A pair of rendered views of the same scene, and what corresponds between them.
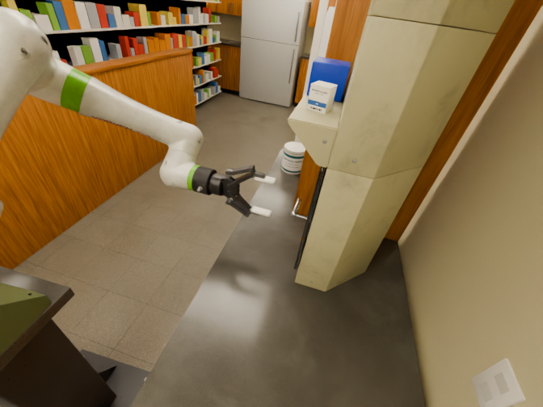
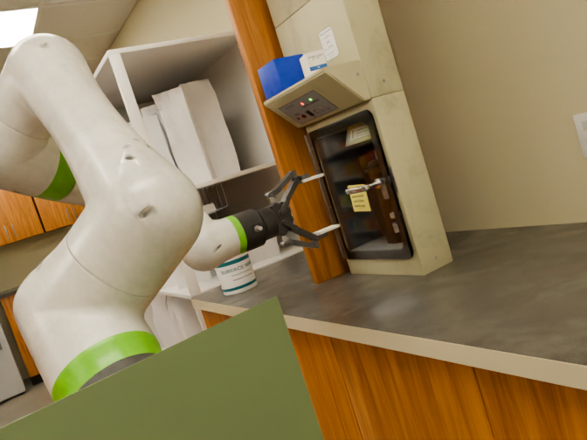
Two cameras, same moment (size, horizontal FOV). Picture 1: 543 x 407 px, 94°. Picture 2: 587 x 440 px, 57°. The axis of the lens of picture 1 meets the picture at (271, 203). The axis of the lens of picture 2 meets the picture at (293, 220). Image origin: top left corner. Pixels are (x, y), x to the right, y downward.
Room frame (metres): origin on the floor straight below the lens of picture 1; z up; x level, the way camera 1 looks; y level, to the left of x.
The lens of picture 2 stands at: (-0.30, 0.96, 1.31)
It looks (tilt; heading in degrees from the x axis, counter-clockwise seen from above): 5 degrees down; 320
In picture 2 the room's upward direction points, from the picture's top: 18 degrees counter-clockwise
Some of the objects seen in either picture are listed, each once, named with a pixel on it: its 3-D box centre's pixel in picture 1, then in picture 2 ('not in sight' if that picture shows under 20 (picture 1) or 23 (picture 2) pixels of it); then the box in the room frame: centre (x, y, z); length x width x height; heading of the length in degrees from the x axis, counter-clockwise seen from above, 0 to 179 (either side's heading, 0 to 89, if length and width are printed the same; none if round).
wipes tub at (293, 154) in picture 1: (293, 157); (234, 270); (1.34, -0.09, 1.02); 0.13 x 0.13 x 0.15
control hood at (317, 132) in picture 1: (317, 122); (313, 100); (0.71, -0.09, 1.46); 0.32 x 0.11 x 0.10; 169
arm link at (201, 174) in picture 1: (205, 181); (248, 230); (0.72, 0.24, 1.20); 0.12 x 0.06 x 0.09; 169
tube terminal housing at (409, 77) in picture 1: (366, 178); (377, 133); (0.68, -0.27, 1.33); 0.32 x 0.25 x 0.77; 169
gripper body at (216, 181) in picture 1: (225, 186); (273, 220); (0.71, 0.16, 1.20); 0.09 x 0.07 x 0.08; 79
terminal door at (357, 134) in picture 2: (313, 201); (355, 191); (0.71, -0.14, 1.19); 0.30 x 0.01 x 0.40; 168
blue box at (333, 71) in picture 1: (329, 78); (284, 77); (0.81, -0.11, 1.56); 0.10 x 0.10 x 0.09; 79
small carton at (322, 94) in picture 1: (322, 97); (314, 65); (0.67, -0.09, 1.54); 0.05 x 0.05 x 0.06; 65
